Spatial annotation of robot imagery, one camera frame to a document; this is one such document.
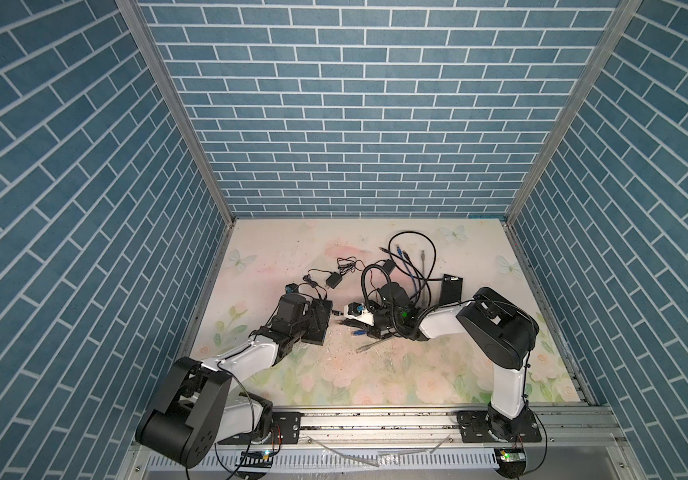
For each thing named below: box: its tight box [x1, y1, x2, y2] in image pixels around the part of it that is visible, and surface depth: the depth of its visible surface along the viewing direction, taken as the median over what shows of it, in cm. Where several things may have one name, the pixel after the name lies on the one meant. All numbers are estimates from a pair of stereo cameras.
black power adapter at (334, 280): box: [326, 272, 343, 289], surface depth 103 cm
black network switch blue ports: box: [301, 298, 333, 346], surface depth 84 cm
